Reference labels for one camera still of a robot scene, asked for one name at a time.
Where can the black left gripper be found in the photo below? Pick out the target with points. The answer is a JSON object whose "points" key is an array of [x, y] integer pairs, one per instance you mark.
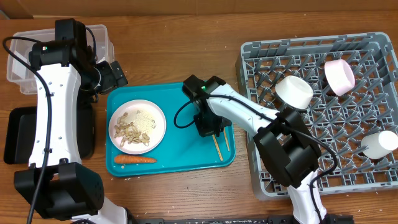
{"points": [[110, 81]]}

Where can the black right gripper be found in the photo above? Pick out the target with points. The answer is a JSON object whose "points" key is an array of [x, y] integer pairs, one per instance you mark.
{"points": [[204, 129]]}

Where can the wooden chopstick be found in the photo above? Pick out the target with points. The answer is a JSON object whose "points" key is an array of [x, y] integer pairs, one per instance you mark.
{"points": [[217, 147], [226, 140]]}

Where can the white bowl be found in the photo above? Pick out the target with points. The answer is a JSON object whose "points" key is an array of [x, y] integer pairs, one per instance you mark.
{"points": [[295, 92]]}

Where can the pink bowl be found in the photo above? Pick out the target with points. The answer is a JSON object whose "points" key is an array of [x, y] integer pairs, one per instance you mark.
{"points": [[339, 76]]}

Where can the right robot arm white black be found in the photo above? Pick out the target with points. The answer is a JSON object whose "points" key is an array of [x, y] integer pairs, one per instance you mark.
{"points": [[288, 150]]}

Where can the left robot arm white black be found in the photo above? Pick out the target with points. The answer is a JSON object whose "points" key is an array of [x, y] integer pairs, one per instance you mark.
{"points": [[56, 184]]}

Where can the grey dishwasher rack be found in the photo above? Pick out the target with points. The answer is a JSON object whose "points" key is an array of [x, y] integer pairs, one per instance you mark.
{"points": [[339, 121]]}

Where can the teal serving tray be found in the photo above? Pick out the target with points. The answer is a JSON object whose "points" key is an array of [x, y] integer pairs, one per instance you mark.
{"points": [[180, 149]]}

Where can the orange carrot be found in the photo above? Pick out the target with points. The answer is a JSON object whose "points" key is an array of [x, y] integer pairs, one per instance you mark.
{"points": [[130, 159]]}

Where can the clear plastic bin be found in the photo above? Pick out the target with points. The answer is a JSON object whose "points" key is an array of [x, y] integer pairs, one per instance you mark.
{"points": [[18, 74]]}

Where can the black plastic tray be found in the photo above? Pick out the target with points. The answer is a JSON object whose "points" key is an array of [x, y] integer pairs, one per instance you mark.
{"points": [[21, 134]]}

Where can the white cup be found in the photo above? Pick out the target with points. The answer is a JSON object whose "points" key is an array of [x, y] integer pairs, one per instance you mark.
{"points": [[379, 144]]}

